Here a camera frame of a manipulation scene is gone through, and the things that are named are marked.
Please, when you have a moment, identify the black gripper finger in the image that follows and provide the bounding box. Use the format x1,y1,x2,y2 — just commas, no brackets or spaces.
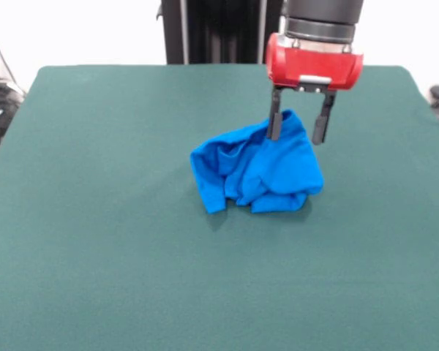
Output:
312,91,338,146
266,86,283,141

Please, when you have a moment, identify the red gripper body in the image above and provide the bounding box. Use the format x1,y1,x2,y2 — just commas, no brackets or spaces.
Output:
265,31,364,94

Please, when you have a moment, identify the blue laundry item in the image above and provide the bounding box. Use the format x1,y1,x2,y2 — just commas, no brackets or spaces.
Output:
189,108,325,216

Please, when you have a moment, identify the dark green table cloth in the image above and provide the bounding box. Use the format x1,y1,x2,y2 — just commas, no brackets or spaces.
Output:
0,64,439,351

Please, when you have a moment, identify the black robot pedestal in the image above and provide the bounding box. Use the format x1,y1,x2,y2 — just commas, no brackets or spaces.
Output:
155,0,292,65

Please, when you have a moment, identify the grey cable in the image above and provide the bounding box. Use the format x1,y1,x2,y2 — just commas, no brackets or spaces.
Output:
0,31,26,98

